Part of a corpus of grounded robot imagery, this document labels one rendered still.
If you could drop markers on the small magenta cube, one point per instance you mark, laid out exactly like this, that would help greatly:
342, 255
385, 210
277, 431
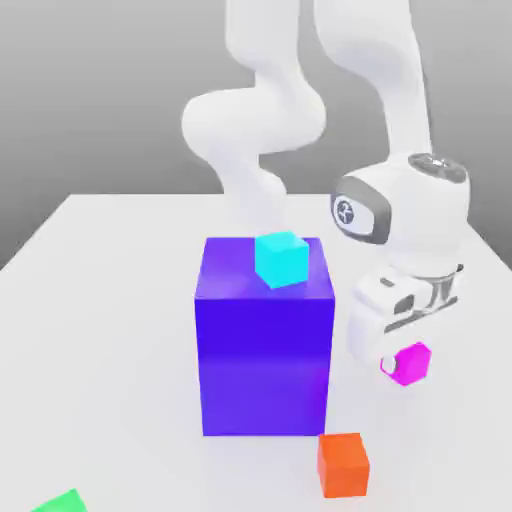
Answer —
412, 364

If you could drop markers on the small green cube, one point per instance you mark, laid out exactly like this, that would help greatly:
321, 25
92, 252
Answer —
62, 503

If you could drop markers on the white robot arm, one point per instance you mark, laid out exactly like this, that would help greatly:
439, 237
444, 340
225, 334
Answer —
280, 120

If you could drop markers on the small orange cube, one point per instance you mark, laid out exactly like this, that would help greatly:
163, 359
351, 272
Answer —
344, 466

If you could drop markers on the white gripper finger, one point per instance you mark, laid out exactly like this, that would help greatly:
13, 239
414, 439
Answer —
388, 364

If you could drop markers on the large purple box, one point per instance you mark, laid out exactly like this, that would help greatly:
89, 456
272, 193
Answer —
264, 368

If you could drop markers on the small cyan cube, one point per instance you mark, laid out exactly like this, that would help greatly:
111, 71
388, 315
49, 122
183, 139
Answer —
282, 262

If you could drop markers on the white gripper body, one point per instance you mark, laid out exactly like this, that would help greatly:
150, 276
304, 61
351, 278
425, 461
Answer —
366, 336

